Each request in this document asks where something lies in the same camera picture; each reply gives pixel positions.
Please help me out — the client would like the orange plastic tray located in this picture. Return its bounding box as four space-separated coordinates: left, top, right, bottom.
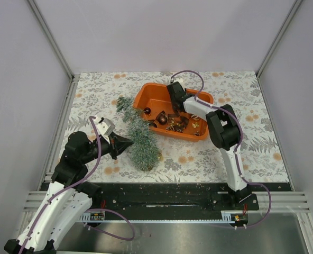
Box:
133 83 209 142

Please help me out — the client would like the small frosted christmas tree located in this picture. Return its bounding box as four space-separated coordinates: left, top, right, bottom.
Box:
116 96 160 171

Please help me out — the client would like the brown ribbon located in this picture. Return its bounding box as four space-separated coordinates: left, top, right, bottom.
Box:
155 111 189 133

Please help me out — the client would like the gold flower ornament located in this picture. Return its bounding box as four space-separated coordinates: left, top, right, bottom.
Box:
158 152 163 161

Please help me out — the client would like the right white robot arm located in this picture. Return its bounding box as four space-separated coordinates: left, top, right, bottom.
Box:
167 81 251 204

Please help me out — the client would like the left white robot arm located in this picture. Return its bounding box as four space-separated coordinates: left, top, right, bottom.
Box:
4 131 134 253

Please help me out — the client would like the brown bauble near tree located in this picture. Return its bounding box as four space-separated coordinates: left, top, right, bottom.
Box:
149 120 158 128

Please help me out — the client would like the large gold striped bauble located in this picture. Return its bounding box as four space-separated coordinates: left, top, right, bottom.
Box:
191 114 200 121

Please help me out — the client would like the dark glossy bauble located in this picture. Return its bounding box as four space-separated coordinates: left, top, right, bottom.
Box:
143 107 151 115

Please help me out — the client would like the floral patterned table mat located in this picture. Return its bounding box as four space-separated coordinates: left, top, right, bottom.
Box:
62 71 289 183

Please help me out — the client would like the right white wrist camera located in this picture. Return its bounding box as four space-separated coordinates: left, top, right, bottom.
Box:
170 77 184 85

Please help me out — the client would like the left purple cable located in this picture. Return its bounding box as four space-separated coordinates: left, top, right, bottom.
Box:
17 115 135 254

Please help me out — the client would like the purple cable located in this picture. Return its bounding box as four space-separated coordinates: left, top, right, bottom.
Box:
170 69 272 230
17 115 135 254

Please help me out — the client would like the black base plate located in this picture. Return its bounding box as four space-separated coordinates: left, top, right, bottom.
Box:
74 182 260 221

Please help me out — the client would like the aluminium frame rail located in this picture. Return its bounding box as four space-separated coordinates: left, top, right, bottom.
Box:
26 0 75 80

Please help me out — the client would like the white slotted cable duct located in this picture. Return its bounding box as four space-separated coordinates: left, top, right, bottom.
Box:
77 212 105 223

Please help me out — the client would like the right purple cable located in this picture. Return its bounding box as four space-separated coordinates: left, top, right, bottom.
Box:
170 69 272 230

